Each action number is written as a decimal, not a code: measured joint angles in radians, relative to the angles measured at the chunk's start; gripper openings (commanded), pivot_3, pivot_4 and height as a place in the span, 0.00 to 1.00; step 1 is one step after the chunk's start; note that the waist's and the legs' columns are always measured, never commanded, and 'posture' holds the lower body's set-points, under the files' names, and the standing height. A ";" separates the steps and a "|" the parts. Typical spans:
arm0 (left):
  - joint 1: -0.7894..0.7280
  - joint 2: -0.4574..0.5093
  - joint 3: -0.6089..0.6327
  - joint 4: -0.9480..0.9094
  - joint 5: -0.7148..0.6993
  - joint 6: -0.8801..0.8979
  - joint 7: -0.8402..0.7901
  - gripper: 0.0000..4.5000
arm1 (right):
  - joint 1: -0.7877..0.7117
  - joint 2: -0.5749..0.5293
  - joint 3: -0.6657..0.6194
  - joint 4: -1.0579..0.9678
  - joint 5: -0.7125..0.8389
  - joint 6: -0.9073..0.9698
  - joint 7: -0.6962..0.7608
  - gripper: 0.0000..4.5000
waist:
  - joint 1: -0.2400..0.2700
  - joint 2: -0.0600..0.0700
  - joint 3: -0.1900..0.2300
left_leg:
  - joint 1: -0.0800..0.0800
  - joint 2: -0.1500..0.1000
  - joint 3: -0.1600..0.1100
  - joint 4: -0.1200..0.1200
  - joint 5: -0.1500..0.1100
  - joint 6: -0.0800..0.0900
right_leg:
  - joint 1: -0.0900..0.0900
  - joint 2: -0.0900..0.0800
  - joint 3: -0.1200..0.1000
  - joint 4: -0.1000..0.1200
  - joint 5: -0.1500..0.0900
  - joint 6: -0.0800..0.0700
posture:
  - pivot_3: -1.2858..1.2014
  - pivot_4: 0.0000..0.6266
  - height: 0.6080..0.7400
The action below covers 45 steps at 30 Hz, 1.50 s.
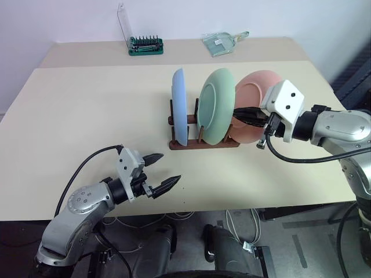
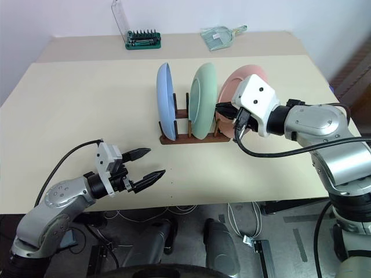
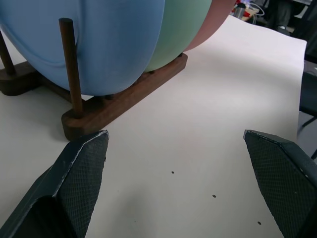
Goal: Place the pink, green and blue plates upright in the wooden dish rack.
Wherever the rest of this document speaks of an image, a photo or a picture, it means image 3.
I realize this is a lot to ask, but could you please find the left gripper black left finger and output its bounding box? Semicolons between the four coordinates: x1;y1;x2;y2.
0;129;109;238

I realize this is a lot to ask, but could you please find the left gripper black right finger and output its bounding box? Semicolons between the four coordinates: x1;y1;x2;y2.
243;129;317;238

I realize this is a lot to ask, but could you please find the blue plate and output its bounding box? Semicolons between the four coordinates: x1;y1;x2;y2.
0;0;166;97

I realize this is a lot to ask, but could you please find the red plate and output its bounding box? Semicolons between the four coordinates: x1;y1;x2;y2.
187;0;239;51

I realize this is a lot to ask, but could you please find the green plate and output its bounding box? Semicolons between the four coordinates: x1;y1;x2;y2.
144;0;213;73

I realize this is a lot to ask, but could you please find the dark wooden dish rack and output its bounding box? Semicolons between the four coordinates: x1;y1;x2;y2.
0;17;188;142

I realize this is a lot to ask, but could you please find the black chair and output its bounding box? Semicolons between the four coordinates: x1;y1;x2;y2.
296;59;317;160

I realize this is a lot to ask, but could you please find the steel cup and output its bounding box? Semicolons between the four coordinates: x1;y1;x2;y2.
233;5;246;18

